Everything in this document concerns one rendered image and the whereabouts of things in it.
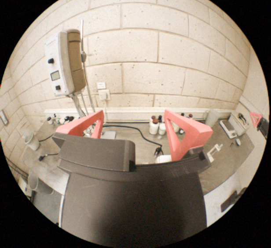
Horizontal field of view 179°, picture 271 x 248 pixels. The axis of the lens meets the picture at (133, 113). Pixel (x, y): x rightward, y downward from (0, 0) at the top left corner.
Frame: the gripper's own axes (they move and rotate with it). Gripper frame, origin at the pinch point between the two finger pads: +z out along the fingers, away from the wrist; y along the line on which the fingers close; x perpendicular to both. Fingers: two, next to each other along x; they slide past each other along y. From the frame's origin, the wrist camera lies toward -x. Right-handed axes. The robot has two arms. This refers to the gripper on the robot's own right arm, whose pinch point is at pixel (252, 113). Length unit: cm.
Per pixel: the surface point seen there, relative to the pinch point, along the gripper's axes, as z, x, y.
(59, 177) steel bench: -10, 40, 105
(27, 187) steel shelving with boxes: -72, 104, 242
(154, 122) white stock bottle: 31, 29, 47
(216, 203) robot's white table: -31, 41, 13
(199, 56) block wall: 48, -17, 12
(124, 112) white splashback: 44, 30, 67
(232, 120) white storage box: 30, 34, -61
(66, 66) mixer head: 12, -8, 79
